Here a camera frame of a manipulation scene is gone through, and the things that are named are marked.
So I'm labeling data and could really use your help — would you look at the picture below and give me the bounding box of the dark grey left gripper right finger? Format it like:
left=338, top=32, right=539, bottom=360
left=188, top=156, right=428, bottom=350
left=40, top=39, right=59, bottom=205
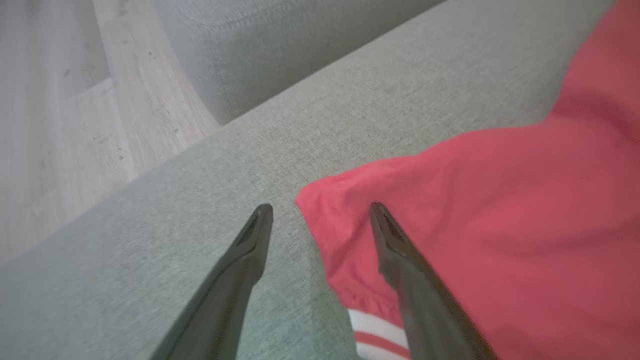
left=369, top=201, right=499, bottom=360

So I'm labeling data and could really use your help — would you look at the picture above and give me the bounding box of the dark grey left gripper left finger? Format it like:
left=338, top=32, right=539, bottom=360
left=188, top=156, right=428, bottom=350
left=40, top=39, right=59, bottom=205
left=150, top=203, right=274, bottom=360

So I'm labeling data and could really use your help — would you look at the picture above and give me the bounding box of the red Bulls 23 jersey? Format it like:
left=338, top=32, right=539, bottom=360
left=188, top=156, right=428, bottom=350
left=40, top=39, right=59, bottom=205
left=295, top=0, right=640, bottom=360

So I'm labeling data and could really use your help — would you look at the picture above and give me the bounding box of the grey fabric sofa seat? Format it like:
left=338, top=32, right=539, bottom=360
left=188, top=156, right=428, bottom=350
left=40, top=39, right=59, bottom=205
left=0, top=0, right=640, bottom=360

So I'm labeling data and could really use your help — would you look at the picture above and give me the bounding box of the grey fabric sofa section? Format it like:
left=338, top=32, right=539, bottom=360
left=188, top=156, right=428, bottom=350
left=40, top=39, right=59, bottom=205
left=155, top=0, right=446, bottom=126

